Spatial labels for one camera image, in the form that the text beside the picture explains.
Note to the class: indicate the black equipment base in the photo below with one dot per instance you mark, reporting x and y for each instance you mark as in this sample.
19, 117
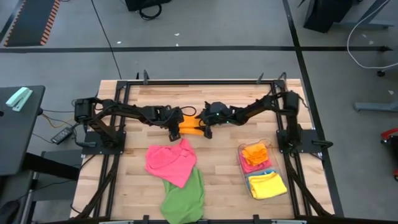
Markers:
146, 3

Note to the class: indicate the pink microfiber towel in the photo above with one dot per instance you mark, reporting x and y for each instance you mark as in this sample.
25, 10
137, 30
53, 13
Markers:
171, 165
248, 168

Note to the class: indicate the blue microfiber towel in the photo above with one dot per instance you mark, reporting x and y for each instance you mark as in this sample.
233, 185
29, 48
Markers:
248, 182

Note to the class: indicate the black desk foot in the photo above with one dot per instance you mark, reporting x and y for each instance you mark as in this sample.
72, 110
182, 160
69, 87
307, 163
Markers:
53, 166

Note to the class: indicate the black orange-striped floor mat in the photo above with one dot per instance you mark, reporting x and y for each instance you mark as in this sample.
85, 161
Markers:
31, 21

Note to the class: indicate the clear plastic bin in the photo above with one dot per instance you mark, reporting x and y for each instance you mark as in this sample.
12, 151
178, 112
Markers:
241, 149

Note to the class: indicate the black side desk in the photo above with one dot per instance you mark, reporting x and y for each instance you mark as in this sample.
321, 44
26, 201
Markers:
18, 140

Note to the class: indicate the grey desk foot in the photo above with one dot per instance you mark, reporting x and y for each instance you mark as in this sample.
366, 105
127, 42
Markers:
376, 106

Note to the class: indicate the grey desk frame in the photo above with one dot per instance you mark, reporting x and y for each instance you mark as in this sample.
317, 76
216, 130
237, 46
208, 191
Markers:
367, 24

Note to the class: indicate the red cart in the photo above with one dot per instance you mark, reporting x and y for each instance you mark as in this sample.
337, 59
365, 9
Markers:
390, 133

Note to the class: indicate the black caster wheel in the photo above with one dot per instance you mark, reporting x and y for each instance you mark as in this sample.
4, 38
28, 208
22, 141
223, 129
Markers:
381, 73

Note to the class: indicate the orange microfiber towel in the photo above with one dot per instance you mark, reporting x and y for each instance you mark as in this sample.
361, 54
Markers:
255, 154
190, 124

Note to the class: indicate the green microfiber towel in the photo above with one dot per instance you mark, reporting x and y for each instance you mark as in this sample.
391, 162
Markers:
186, 202

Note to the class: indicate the mint green stapler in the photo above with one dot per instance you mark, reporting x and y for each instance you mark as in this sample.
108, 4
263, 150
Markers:
18, 99

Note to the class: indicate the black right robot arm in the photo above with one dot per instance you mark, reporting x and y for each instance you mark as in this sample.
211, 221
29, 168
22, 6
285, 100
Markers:
267, 104

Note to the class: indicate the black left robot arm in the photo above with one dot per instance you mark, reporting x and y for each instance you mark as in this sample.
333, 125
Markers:
124, 110

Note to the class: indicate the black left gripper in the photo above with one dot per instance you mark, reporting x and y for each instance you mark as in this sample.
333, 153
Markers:
172, 116

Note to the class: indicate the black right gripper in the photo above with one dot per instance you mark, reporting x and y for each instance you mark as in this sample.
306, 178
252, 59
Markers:
216, 113

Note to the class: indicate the yellow microfiber towel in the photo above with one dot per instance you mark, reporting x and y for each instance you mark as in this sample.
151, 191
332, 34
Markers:
267, 186

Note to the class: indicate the black cabinet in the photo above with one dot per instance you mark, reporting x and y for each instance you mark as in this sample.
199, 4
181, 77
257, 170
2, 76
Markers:
326, 14

